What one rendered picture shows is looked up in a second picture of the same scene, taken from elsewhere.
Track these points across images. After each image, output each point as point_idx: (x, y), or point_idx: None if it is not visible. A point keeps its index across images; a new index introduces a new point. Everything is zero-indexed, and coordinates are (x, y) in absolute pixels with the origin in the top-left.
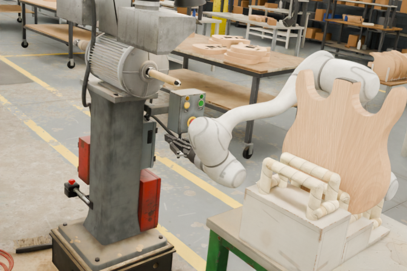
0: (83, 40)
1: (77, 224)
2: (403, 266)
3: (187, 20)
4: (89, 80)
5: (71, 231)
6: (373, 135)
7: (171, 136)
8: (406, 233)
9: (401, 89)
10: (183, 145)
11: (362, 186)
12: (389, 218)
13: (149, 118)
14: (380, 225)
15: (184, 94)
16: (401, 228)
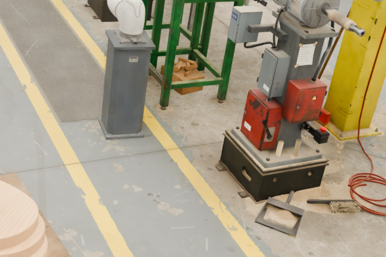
0: (352, 21)
1: (307, 145)
2: None
3: None
4: (329, 28)
5: (309, 144)
6: None
7: (263, 0)
8: None
9: None
10: None
11: None
12: None
13: (271, 46)
14: None
15: (251, 6)
16: None
